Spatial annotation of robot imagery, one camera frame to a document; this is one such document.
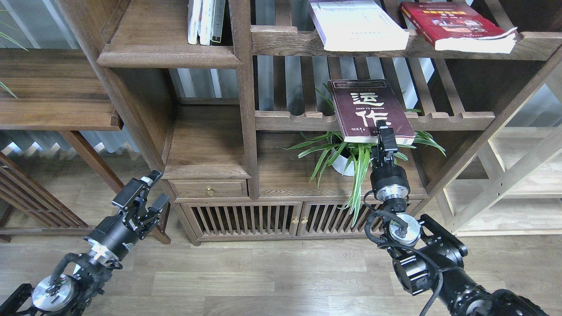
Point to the white plant pot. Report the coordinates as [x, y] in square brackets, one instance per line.
[344, 164]

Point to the dark slatted wooden rack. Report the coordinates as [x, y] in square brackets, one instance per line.
[23, 193]

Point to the light wooden shelf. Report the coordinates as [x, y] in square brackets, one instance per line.
[522, 192]

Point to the red book with photos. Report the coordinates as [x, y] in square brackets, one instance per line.
[456, 26]

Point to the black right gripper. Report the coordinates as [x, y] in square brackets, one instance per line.
[388, 180]

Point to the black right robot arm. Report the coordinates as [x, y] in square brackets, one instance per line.
[425, 256]

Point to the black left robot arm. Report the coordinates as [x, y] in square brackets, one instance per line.
[80, 277]

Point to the white upright book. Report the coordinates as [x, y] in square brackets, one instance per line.
[194, 17]
[206, 22]

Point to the maroon book white characters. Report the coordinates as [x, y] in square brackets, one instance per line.
[359, 104]

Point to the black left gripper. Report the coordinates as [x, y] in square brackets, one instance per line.
[116, 235]

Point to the dark green upright book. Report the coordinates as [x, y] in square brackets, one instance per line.
[218, 34]

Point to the dark wooden bookshelf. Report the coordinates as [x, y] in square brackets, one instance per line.
[217, 116]

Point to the white upright book middle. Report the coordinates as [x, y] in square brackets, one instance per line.
[206, 22]

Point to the white lavender book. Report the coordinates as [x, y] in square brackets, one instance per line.
[356, 26]

